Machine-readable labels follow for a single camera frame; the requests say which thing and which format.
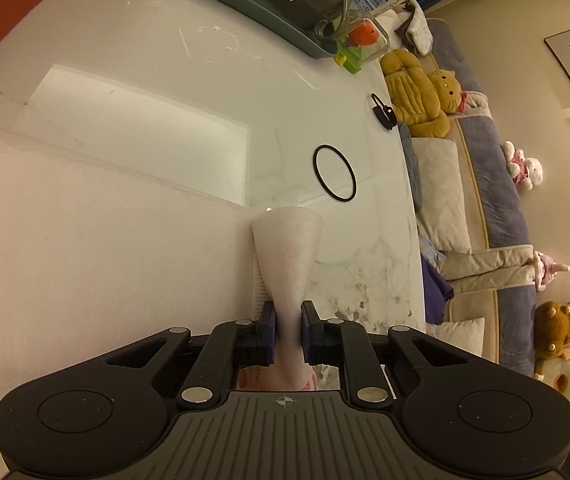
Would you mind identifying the white red-printed shopping bag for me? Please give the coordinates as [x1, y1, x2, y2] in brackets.
[0, 125, 324, 393]

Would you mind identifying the beige cushion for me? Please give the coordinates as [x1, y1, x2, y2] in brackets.
[409, 137, 473, 255]
[435, 316, 486, 358]

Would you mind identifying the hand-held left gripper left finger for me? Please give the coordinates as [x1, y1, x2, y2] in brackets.
[105, 301, 278, 411]

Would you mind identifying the white quilted cloth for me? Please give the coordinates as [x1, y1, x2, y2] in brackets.
[396, 0, 434, 57]

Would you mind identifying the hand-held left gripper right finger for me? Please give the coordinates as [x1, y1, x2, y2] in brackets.
[301, 300, 470, 406]

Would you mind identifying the small black strap clip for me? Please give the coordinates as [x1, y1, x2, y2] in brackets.
[367, 92, 398, 133]

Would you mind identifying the yellow muscular cat plush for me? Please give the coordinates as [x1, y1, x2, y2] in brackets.
[380, 50, 466, 139]

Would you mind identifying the brown bear plush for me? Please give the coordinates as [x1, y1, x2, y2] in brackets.
[534, 300, 570, 358]

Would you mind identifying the grey glass pitcher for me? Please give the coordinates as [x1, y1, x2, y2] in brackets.
[264, 0, 358, 43]

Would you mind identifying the purple cloth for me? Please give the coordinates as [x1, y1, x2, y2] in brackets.
[419, 257, 456, 326]

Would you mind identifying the grey clothing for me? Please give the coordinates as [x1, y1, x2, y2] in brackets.
[399, 125, 423, 211]

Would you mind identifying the grey sofa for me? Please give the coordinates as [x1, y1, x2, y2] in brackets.
[400, 17, 538, 376]

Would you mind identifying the green tray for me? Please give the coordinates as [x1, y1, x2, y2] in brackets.
[135, 0, 363, 59]

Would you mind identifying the toast plush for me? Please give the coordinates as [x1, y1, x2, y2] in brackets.
[532, 350, 570, 408]

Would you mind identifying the black rubber band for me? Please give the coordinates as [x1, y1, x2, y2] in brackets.
[313, 145, 358, 204]

